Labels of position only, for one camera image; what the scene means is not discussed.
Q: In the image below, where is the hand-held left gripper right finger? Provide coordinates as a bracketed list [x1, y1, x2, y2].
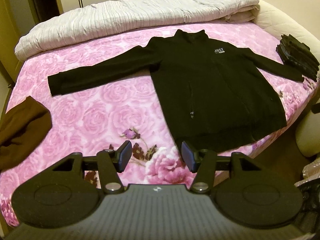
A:
[181, 141, 263, 194]

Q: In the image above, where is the stack of folded dark clothes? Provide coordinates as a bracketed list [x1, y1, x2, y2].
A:
[276, 34, 320, 82]

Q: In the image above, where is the brown garment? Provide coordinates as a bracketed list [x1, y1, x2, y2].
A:
[0, 96, 53, 172]

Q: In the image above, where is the cream padded stool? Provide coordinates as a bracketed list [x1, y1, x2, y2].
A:
[296, 110, 320, 158]

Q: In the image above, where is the white quilt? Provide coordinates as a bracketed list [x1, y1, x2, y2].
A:
[14, 0, 261, 61]

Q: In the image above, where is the black zip jacket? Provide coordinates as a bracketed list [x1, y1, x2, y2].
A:
[47, 29, 305, 153]

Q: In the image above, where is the cream padded headboard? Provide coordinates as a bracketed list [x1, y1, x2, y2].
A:
[256, 0, 320, 55]

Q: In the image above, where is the clear plastic bag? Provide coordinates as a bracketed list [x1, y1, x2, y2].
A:
[302, 160, 320, 183]

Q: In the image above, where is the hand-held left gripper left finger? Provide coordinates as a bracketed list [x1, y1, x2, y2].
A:
[51, 141, 132, 194]

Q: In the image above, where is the pink floral blanket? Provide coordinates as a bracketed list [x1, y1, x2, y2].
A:
[0, 21, 320, 228]

